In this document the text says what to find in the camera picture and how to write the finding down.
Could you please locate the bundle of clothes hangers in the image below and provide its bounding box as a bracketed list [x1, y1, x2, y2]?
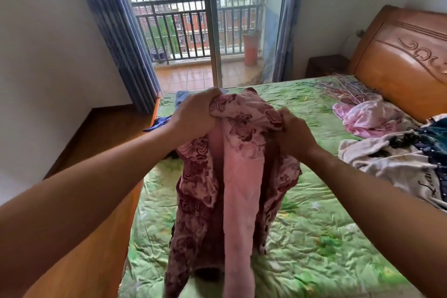
[304, 73, 383, 106]

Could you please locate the wooden bed frame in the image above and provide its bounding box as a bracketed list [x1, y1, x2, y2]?
[24, 5, 447, 298]

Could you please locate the person's right forearm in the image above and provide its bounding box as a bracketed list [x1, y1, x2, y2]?
[300, 146, 447, 298]

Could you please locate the red plant pot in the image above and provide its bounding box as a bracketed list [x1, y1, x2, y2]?
[243, 30, 263, 67]

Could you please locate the blue shirt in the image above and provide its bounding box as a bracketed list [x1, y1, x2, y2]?
[143, 115, 172, 133]

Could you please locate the pink floral jacket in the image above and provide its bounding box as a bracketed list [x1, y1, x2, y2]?
[164, 87, 303, 298]

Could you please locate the person's right hand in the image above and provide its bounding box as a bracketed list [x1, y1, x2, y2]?
[276, 107, 320, 162]

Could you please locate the person's left hand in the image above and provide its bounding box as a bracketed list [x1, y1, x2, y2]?
[167, 87, 224, 147]

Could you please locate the metal balcony railing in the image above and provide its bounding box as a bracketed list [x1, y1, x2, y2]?
[131, 0, 266, 64]

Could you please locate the blue curtain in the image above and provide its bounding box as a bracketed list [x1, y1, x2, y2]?
[271, 0, 313, 82]
[68, 0, 162, 113]

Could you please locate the green potted plant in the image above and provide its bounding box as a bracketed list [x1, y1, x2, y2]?
[150, 16, 179, 63]

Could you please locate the dark wooden nightstand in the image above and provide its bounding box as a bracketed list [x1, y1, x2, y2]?
[305, 54, 350, 79]

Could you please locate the pink cloth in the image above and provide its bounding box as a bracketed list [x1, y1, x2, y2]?
[332, 98, 421, 138]

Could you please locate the person's left forearm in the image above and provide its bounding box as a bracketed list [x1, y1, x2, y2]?
[0, 123, 182, 298]

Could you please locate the green floral bedsheet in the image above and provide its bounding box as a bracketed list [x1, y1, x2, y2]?
[118, 76, 423, 298]

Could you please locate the white plug with cable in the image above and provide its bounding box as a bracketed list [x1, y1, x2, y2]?
[340, 30, 366, 59]

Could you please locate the sliding glass balcony door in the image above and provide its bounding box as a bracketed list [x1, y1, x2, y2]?
[115, 0, 291, 94]

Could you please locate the teal plush blanket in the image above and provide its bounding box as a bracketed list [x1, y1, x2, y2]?
[413, 118, 447, 155]

